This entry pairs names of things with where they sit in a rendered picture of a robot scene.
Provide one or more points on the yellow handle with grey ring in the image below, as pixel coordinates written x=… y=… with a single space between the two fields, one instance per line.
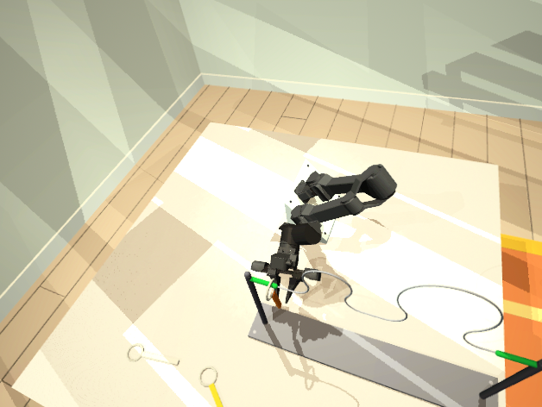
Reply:
x=211 y=385

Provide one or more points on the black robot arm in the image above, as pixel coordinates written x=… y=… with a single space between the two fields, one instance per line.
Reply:
x=375 y=181

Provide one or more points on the orange bar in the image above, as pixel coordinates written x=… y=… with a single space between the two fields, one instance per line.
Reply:
x=273 y=295

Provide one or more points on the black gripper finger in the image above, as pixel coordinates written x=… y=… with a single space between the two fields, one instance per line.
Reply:
x=277 y=281
x=293 y=283

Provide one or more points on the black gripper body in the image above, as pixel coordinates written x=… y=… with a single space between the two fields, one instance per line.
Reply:
x=261 y=266

